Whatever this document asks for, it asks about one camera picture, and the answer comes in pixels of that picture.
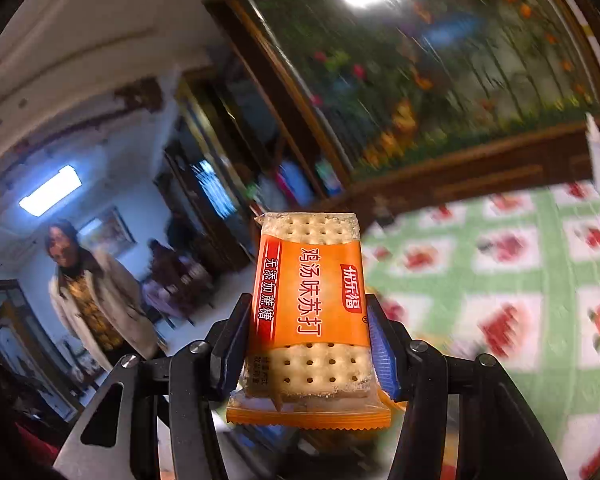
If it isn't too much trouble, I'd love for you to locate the orange cracker packet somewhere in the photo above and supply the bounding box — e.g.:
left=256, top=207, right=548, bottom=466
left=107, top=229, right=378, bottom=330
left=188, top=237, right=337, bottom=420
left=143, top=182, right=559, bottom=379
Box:
left=226, top=211, right=406, bottom=431

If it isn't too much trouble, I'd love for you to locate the framed wall picture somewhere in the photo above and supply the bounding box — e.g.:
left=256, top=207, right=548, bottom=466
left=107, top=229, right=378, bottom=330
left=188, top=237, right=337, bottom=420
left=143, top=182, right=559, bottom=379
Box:
left=80, top=206, right=136, bottom=256

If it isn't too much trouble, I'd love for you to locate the planted glass display tank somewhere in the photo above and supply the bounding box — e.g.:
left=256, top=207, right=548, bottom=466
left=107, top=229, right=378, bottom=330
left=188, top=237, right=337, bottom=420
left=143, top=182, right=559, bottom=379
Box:
left=230, top=0, right=600, bottom=181

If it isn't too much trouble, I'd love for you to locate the small white bottle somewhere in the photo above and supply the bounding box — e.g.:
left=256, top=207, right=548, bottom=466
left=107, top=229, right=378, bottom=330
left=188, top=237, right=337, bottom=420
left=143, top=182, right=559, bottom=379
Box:
left=584, top=112, right=600, bottom=193

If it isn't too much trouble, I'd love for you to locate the ceiling light panel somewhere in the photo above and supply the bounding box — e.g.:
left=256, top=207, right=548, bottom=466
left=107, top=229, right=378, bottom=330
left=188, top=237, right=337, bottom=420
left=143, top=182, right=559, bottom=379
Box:
left=19, top=165, right=83, bottom=217

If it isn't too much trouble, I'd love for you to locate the large clear water bottle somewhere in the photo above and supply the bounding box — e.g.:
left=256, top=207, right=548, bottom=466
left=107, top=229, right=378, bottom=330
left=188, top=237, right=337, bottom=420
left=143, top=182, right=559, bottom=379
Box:
left=316, top=157, right=342, bottom=196

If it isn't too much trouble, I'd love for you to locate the barred window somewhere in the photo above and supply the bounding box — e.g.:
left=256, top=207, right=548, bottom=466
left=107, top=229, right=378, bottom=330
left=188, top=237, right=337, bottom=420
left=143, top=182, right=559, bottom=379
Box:
left=190, top=160, right=238, bottom=218

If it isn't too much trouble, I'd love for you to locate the green fruit-print tablecloth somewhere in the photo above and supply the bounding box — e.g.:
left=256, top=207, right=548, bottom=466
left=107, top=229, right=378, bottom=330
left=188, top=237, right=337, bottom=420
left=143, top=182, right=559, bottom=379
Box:
left=360, top=180, right=600, bottom=480

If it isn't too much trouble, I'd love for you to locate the dark jar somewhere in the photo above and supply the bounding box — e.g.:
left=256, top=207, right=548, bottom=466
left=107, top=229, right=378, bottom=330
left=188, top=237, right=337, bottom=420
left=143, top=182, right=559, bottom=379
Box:
left=372, top=195, right=396, bottom=228

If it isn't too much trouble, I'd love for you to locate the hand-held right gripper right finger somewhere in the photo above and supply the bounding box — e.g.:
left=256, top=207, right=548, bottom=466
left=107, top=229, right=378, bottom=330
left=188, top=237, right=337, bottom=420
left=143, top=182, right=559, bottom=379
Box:
left=365, top=292, right=568, bottom=480

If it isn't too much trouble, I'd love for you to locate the dark wood glazed cabinet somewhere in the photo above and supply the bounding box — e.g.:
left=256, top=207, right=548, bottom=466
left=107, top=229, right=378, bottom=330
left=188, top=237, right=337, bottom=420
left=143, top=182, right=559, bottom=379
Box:
left=0, top=280, right=81, bottom=421

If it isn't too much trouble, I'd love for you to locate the blue thermos flask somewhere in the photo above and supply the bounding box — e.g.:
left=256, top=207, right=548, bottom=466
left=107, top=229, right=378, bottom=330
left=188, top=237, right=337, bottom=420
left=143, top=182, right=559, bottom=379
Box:
left=286, top=160, right=313, bottom=203

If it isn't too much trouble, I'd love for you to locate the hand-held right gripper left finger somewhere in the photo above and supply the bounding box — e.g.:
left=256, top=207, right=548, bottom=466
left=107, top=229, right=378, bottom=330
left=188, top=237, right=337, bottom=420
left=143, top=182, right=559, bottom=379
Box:
left=52, top=292, right=253, bottom=480

